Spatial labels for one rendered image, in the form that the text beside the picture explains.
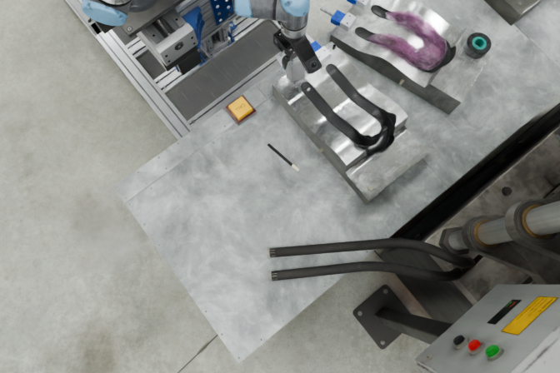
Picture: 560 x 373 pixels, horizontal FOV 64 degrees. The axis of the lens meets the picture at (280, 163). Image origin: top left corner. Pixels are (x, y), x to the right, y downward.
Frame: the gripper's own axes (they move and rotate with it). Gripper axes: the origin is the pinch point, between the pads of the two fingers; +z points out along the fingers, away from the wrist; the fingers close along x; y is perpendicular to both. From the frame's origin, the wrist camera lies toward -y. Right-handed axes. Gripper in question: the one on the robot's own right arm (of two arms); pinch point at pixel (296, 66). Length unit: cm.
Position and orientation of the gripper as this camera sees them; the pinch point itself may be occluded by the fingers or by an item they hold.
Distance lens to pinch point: 149.0
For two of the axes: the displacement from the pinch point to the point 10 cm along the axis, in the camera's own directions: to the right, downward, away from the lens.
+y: -6.2, -7.6, 2.0
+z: 0.0, 2.6, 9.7
